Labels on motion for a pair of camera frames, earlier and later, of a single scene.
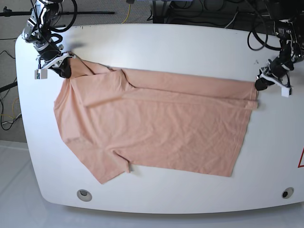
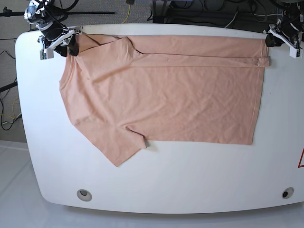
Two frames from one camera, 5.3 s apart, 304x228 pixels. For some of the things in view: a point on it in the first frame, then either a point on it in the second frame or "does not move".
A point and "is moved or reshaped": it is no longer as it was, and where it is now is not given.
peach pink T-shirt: x=149 y=120 is moved or reshaped
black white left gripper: x=50 y=57 -> x=69 y=37
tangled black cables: x=245 y=14 does not move
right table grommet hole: x=287 y=193 does not move
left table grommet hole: x=84 y=195 does not move
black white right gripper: x=275 y=71 -> x=271 y=41
